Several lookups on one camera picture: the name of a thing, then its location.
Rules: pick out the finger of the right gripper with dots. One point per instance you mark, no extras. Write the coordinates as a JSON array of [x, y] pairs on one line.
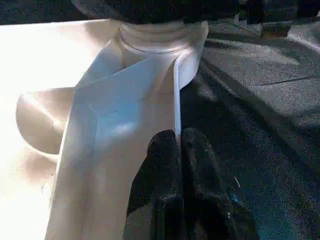
[[160, 10]]

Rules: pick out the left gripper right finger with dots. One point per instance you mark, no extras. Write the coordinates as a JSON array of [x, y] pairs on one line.
[[210, 200]]

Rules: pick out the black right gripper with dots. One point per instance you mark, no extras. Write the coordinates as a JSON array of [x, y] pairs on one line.
[[280, 15]]

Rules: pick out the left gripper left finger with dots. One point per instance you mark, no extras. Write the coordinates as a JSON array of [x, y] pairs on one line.
[[157, 195]]

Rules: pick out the white plastic table leg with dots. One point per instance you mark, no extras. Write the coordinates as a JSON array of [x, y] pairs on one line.
[[160, 36]]

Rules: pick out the white plastic table top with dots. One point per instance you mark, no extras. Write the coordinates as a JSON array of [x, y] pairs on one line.
[[75, 130]]

